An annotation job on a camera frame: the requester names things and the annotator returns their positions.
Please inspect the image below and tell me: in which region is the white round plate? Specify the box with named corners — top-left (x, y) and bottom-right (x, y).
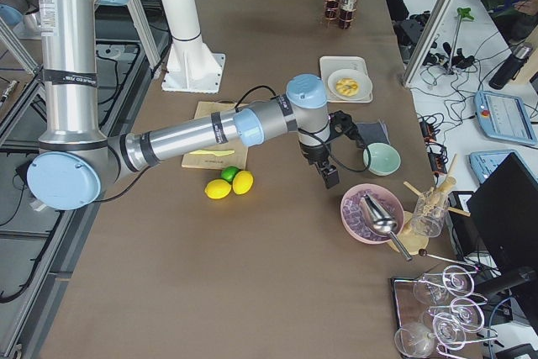
top-left (328, 69), bottom-right (373, 102)

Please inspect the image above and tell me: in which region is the yellow lemon lower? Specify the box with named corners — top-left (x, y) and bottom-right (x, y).
top-left (232, 170), bottom-right (254, 195)

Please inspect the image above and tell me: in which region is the wine glass front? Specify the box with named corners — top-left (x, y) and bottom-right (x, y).
top-left (394, 322), bottom-right (436, 358)

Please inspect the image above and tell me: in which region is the yellow plastic knife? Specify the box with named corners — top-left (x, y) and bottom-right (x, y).
top-left (190, 150), bottom-right (235, 157)

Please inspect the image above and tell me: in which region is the wine glass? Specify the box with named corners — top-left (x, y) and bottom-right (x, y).
top-left (413, 265), bottom-right (474, 305)
top-left (432, 313), bottom-right (467, 351)
top-left (394, 322), bottom-right (436, 358)
top-left (426, 298), bottom-right (485, 333)

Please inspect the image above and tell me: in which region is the tea bottle of rack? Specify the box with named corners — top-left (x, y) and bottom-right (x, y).
top-left (338, 0), bottom-right (355, 29)
top-left (324, 0), bottom-right (340, 21)

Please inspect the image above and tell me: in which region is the grey folded cloth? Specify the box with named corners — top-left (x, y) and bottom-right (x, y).
top-left (356, 121), bottom-right (390, 148)

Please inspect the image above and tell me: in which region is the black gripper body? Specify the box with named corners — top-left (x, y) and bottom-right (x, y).
top-left (301, 144), bottom-right (331, 170)

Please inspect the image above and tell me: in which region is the green lime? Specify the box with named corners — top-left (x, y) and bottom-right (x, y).
top-left (220, 166), bottom-right (240, 182)

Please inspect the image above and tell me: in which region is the black mirror tray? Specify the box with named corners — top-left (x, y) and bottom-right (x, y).
top-left (389, 277), bottom-right (431, 330)

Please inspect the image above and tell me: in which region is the wooden cutting board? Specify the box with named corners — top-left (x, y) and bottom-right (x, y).
top-left (182, 101), bottom-right (248, 170)

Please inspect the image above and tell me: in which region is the wine glass middle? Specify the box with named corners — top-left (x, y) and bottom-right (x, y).
top-left (426, 298), bottom-right (485, 333)

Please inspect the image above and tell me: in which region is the yellow lemon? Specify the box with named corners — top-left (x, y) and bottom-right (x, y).
top-left (204, 178), bottom-right (232, 199)
top-left (232, 170), bottom-right (254, 195)

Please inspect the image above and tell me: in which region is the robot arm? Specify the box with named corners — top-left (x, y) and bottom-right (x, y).
top-left (27, 0), bottom-right (339, 210)

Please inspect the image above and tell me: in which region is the aluminium frame post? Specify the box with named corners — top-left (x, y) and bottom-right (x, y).
top-left (402, 0), bottom-right (453, 87)

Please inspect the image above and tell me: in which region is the glazed donut bread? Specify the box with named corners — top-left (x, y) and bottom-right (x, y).
top-left (335, 77), bottom-right (360, 98)

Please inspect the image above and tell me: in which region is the yellow lemon upper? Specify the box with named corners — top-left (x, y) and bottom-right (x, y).
top-left (204, 178), bottom-right (232, 199)

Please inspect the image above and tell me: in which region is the wine glass back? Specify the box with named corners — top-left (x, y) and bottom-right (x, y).
top-left (413, 265), bottom-right (474, 305)

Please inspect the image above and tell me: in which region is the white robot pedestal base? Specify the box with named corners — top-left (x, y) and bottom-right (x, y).
top-left (161, 0), bottom-right (225, 94)

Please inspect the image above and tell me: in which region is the glass jar with sticks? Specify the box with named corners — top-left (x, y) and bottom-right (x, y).
top-left (410, 177), bottom-right (456, 238)

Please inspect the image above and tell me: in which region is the tea bottle middle of rack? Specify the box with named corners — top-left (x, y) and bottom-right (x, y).
top-left (324, 0), bottom-right (340, 21)

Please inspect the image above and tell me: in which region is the white serving tray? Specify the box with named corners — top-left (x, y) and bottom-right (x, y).
top-left (319, 56), bottom-right (373, 103)

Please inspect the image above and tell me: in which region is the steel ice scoop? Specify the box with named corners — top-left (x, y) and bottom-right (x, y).
top-left (359, 193), bottom-right (412, 261)

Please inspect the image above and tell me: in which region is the tea bottle right of rack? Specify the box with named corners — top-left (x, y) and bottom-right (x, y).
top-left (338, 0), bottom-right (355, 29)

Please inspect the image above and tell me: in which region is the wine glass right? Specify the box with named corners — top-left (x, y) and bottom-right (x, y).
top-left (432, 313), bottom-right (467, 351)

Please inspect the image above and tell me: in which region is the mint green bowl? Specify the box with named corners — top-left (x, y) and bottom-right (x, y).
top-left (363, 143), bottom-right (401, 177)

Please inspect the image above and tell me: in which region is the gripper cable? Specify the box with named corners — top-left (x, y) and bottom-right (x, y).
top-left (234, 86), bottom-right (371, 173)

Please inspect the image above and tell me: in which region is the black monitor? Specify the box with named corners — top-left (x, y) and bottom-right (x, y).
top-left (467, 153), bottom-right (537, 298)

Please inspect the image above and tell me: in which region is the pink bowl with ice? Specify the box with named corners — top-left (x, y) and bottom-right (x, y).
top-left (340, 183), bottom-right (404, 245)

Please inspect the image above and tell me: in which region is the blue teach pendant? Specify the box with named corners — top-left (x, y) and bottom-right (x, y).
top-left (474, 91), bottom-right (537, 145)
top-left (468, 149), bottom-right (529, 184)

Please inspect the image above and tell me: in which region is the black water bottle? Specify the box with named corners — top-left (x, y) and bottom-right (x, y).
top-left (488, 42), bottom-right (534, 90)

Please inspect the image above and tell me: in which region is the copper wire bottle rack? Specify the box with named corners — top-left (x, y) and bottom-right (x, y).
top-left (323, 0), bottom-right (357, 29)

